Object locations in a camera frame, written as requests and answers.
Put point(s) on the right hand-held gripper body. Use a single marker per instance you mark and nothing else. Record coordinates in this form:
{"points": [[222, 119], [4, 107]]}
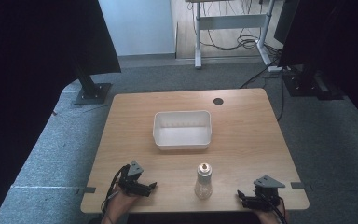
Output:
{"points": [[267, 194]]}

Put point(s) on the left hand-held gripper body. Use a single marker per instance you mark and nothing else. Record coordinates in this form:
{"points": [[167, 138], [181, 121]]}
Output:
{"points": [[130, 180]]}

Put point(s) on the person's right hand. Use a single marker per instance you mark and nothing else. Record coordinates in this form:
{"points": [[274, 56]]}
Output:
{"points": [[268, 216]]}

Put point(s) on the person's left hand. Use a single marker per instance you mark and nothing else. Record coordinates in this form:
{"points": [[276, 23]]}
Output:
{"points": [[119, 203]]}

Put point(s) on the clear plastic bottle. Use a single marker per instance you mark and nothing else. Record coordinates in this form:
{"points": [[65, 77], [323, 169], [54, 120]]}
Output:
{"points": [[203, 183]]}

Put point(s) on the white plastic bin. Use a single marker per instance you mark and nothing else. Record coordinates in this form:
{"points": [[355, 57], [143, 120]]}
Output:
{"points": [[182, 132]]}

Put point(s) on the black metal stand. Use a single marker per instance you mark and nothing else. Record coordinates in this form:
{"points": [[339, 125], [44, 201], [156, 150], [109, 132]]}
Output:
{"points": [[307, 84], [90, 90]]}

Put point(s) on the dark round table grommet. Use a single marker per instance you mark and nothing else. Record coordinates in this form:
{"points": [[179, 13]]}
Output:
{"points": [[218, 101]]}

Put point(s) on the white power strip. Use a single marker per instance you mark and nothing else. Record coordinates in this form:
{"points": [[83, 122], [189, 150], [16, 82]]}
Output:
{"points": [[275, 69]]}

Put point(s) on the black curtain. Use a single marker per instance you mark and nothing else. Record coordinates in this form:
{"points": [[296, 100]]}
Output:
{"points": [[28, 62], [338, 37]]}

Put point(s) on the grey metal table bracket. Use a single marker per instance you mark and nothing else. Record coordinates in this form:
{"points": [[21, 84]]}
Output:
{"points": [[88, 189], [298, 185]]}

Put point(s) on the white desk frame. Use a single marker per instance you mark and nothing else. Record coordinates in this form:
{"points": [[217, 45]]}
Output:
{"points": [[230, 22]]}

